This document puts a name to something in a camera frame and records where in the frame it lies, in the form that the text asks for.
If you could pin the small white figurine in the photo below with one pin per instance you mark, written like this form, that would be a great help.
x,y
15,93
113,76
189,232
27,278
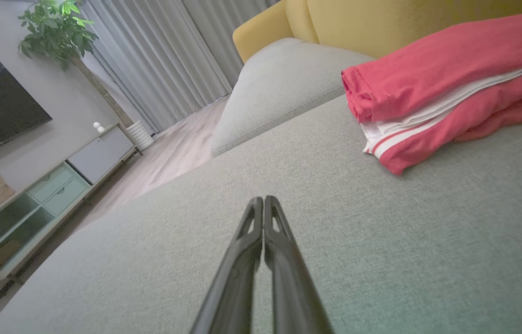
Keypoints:
x,y
98,127

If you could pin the grey pleated curtain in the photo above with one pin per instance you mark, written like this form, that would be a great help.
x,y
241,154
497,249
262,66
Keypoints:
x,y
163,60

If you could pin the grey sofa seat cushion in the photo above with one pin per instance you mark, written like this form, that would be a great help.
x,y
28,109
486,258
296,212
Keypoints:
x,y
279,88

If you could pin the green leafy indoor tree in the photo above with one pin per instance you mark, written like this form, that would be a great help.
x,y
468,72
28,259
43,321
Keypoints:
x,y
54,32

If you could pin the red white basketball jersey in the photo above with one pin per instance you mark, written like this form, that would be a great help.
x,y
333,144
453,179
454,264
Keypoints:
x,y
428,69

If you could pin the long mint grey tv cabinet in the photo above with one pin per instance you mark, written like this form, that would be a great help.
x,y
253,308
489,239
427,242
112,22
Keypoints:
x,y
52,190

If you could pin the grey and yellow sofa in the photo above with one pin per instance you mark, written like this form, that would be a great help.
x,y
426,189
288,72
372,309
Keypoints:
x,y
381,241

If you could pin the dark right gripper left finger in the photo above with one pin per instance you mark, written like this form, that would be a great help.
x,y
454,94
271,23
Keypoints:
x,y
235,283

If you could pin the yellow sofa backrest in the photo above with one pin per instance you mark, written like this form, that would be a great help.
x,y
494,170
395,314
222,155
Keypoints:
x,y
363,23

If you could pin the white ribbed plant pot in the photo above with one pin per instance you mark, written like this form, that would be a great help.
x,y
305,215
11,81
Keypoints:
x,y
140,135

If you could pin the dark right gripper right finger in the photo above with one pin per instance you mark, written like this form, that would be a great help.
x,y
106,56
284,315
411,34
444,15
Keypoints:
x,y
293,287

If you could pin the red shorts with white band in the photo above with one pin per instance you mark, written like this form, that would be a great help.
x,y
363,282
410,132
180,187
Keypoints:
x,y
516,121

